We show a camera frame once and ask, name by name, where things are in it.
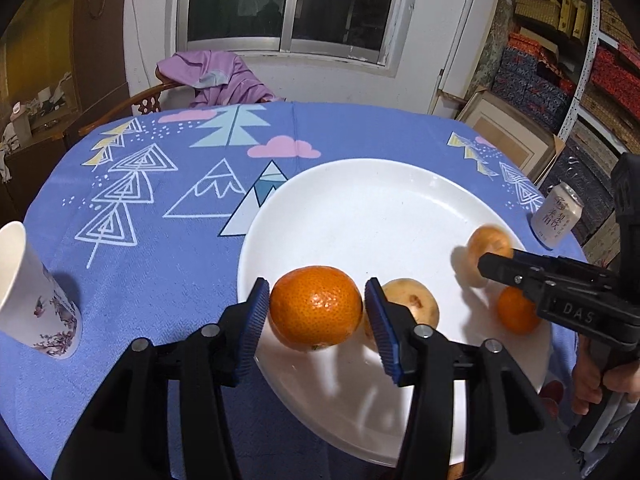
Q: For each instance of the small orange mandarin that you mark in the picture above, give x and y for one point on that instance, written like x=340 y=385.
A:
x=512 y=312

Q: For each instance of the small red fruit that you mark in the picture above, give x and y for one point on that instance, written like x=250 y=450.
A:
x=552 y=396

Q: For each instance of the mottled stone board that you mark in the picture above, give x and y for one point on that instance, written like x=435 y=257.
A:
x=492 y=45

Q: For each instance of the wooden chair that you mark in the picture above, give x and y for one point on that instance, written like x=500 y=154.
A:
x=145 y=97

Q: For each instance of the wooden cabinet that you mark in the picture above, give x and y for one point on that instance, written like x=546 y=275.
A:
x=95 y=35

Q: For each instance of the white round plate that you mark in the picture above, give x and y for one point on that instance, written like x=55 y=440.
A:
x=360 y=220

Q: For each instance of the brownish yellow round fruit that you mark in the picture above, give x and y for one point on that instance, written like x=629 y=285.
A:
x=417 y=302

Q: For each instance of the floral paper cup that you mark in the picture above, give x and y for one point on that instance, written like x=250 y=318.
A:
x=30 y=300

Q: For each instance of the bright orange mandarin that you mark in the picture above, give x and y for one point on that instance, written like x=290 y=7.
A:
x=315 y=305

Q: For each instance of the purple jacket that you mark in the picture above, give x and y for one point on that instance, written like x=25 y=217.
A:
x=220 y=75

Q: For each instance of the blue printed tablecloth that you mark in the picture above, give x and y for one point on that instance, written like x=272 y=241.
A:
x=175 y=270

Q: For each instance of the white drink can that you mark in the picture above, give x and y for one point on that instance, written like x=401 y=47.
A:
x=555 y=215

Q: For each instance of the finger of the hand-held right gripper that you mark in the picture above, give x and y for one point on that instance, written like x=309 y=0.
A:
x=575 y=266
x=505 y=270

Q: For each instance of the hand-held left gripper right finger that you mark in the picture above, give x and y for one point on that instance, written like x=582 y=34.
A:
x=380 y=325

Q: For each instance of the sliding window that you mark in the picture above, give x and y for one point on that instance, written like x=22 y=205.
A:
x=300 y=0

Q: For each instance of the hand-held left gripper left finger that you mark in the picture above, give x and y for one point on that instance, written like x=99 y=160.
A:
x=257 y=310

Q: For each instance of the person's right hand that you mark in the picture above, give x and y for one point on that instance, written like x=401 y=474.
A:
x=587 y=377

